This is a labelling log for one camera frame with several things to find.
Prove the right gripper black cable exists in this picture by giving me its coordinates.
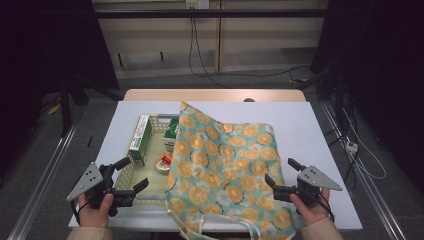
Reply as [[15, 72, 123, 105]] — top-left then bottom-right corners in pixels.
[[316, 192, 336, 223]]

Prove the round tin with red label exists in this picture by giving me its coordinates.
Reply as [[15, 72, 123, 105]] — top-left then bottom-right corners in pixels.
[[154, 151, 174, 175]]

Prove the black horizontal bar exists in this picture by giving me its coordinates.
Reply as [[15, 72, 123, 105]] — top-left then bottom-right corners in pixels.
[[94, 8, 329, 20]]

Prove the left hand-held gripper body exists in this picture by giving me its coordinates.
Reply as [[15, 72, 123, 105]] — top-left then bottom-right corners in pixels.
[[66, 162, 136, 218]]

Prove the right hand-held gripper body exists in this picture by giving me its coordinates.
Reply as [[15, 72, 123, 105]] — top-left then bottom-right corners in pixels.
[[273, 165, 344, 205]]

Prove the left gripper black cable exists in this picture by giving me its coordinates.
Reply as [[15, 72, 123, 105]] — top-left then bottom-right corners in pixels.
[[70, 199, 90, 227]]

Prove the metal floor rail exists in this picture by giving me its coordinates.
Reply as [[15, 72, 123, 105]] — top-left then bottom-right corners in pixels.
[[7, 124, 83, 240], [320, 100, 407, 240]]

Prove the white cable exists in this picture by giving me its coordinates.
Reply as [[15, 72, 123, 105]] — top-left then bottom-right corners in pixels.
[[342, 108, 388, 181]]

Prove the black metal stand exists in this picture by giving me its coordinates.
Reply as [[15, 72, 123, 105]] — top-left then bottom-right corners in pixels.
[[59, 74, 124, 138], [295, 63, 349, 141]]

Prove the white board sheet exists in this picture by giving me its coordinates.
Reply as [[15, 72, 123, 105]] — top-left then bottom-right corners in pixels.
[[68, 100, 363, 233]]

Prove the person's right hand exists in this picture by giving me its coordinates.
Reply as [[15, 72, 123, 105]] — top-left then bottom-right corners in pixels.
[[288, 187, 331, 228]]

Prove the dark curtain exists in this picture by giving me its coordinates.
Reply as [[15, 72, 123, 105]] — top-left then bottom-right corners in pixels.
[[0, 0, 120, 181], [310, 0, 424, 193]]

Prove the long green and white box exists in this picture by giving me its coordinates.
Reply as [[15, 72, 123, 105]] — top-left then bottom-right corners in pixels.
[[128, 114, 154, 167]]

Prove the bundle of black cables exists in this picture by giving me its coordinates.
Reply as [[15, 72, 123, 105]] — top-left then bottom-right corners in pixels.
[[327, 91, 359, 183]]

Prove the pale perforated plastic basket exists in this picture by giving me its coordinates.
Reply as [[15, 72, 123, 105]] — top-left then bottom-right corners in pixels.
[[113, 113, 183, 206]]

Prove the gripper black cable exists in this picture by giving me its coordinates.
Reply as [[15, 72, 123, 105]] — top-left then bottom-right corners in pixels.
[[316, 192, 336, 223], [70, 199, 90, 227]]

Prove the person's left hand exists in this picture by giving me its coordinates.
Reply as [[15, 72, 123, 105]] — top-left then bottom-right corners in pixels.
[[77, 192, 115, 230]]

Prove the wall socket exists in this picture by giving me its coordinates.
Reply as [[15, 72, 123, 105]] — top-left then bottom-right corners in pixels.
[[185, 0, 211, 10]]

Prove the short green and white box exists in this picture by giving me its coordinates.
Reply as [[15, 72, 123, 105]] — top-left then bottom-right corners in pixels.
[[163, 117, 182, 153]]

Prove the orange print cloth bag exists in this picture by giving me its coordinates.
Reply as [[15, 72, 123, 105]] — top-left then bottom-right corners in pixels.
[[164, 100, 298, 240]]

